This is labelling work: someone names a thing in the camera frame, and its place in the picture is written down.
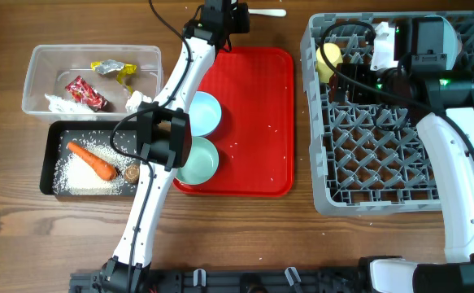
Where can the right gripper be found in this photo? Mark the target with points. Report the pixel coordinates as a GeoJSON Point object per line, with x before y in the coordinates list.
{"type": "Point", "coordinates": [358, 72]}

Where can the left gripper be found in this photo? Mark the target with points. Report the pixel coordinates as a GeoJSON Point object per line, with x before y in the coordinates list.
{"type": "Point", "coordinates": [245, 18]}

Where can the white plastic spoon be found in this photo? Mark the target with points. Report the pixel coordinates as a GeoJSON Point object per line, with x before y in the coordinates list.
{"type": "Point", "coordinates": [268, 12]}

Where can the light blue bowl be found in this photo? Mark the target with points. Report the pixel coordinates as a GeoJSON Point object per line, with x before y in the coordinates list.
{"type": "Point", "coordinates": [205, 114]}

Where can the yellow candy wrapper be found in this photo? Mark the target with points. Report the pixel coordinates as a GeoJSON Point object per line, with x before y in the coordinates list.
{"type": "Point", "coordinates": [122, 76]}

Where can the green bowl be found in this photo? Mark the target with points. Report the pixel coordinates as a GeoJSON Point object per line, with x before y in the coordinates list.
{"type": "Point", "coordinates": [202, 163]}

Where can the red snack wrapper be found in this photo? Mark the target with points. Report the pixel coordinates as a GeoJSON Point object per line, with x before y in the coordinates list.
{"type": "Point", "coordinates": [83, 93]}

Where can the brown chestnut food scrap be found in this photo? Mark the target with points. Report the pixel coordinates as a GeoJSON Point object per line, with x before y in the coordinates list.
{"type": "Point", "coordinates": [132, 174]}

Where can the orange carrot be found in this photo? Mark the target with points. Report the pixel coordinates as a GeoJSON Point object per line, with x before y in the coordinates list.
{"type": "Point", "coordinates": [103, 169]}

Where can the white rice pile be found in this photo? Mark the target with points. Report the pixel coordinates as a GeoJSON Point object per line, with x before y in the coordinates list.
{"type": "Point", "coordinates": [73, 176]}

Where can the light blue plate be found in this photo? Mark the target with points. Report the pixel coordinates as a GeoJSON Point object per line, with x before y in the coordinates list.
{"type": "Point", "coordinates": [452, 46]}

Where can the silver foil wrapper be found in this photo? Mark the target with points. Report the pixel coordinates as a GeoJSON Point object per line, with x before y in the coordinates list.
{"type": "Point", "coordinates": [107, 66]}

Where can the small white tissue piece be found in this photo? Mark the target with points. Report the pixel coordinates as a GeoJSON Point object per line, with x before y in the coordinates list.
{"type": "Point", "coordinates": [135, 100]}

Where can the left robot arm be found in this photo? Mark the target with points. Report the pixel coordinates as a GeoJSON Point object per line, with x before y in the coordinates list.
{"type": "Point", "coordinates": [164, 140]}

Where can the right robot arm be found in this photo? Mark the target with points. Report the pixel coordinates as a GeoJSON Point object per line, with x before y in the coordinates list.
{"type": "Point", "coordinates": [413, 66]}

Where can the red serving tray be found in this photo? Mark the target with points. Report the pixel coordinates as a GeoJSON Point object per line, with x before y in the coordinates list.
{"type": "Point", "coordinates": [255, 138]}

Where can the clear plastic storage bin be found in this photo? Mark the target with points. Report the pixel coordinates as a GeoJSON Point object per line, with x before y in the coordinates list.
{"type": "Point", "coordinates": [53, 67]}

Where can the black plastic tray bin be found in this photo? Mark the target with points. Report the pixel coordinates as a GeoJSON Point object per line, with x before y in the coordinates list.
{"type": "Point", "coordinates": [124, 144]}

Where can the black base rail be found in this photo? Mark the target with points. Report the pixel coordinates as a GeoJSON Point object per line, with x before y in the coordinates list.
{"type": "Point", "coordinates": [291, 279]}

